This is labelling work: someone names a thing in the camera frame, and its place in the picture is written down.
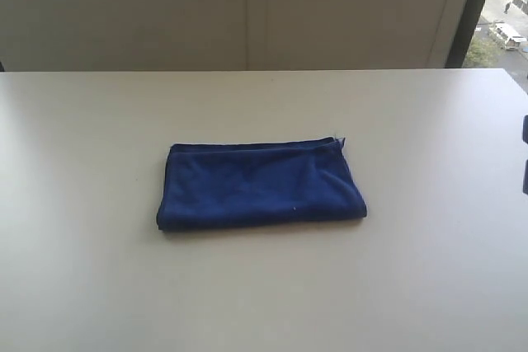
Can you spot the blue terry towel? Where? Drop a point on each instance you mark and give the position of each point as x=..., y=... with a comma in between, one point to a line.
x=221, y=186

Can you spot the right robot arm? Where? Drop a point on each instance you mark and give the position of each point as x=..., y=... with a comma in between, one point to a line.
x=525, y=140

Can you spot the white vehicle outside window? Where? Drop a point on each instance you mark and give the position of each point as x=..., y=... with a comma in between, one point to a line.
x=506, y=36

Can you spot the dark window frame post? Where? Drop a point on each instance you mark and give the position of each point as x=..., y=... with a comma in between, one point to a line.
x=464, y=33

